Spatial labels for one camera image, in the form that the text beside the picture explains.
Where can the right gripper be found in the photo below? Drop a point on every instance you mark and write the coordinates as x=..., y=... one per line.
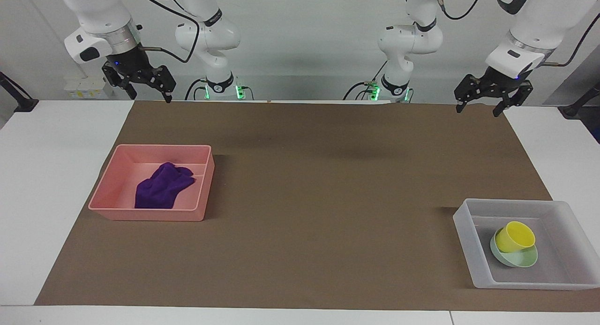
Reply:
x=129, y=62

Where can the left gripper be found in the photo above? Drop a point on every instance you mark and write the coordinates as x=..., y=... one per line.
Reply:
x=506, y=76

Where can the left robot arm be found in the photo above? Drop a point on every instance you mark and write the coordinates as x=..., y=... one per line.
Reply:
x=408, y=39

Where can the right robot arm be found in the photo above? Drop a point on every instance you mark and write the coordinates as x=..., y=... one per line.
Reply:
x=213, y=34

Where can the white box with yellow labels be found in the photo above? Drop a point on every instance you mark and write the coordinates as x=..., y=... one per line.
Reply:
x=89, y=89

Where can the black stand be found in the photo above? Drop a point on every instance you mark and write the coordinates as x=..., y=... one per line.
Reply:
x=18, y=97
x=579, y=104

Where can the purple cloth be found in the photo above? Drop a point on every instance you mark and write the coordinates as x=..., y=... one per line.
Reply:
x=161, y=189

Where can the pink plastic bin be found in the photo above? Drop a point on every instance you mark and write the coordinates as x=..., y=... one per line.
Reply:
x=112, y=193

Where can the translucent grey plastic bin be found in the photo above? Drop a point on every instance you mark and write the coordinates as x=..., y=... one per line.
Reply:
x=562, y=222

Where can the yellow plastic cup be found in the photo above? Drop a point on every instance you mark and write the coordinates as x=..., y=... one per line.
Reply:
x=513, y=238

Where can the light green plastic bowl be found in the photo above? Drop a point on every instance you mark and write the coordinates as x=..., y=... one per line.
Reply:
x=520, y=259

